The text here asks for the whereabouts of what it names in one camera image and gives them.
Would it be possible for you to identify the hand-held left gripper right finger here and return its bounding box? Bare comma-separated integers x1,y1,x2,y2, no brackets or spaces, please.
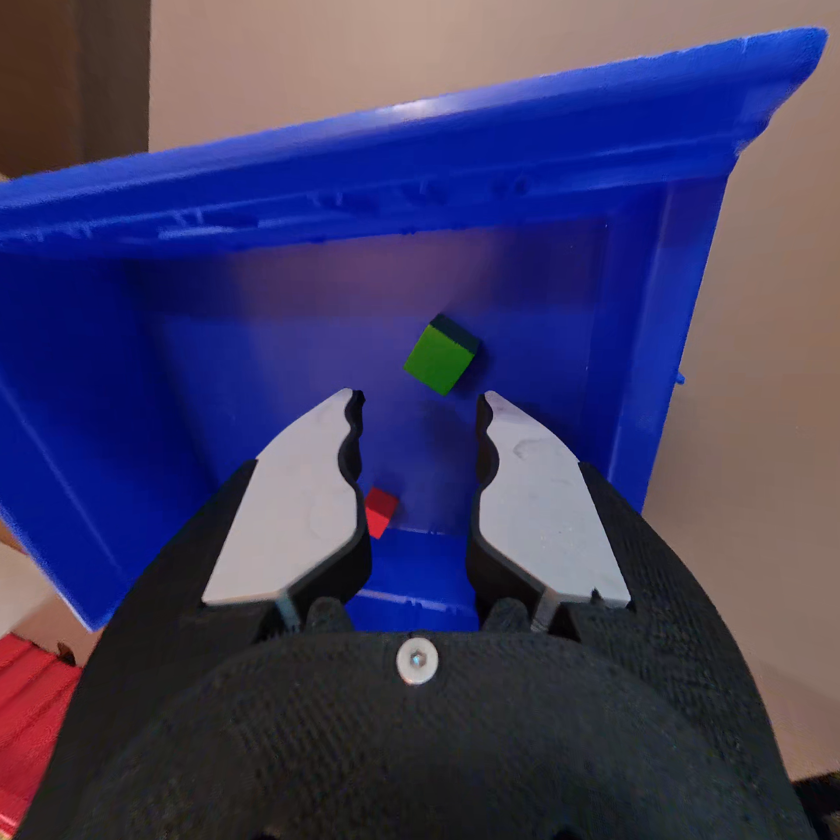
466,391,632,632

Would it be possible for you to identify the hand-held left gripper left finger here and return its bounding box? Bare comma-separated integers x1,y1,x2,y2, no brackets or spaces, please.
202,387,371,631

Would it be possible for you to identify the red cube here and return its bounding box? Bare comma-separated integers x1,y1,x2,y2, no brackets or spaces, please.
364,487,400,540

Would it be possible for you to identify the blue plastic bin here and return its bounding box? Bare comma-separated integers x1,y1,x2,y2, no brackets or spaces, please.
0,26,829,634

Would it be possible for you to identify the green cube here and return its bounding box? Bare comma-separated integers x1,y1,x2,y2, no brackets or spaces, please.
402,314,481,396

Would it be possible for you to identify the grey desk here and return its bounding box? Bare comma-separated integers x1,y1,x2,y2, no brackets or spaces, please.
0,0,840,788

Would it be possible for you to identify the red ribbed object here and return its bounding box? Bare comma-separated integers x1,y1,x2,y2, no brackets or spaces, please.
0,633,83,821

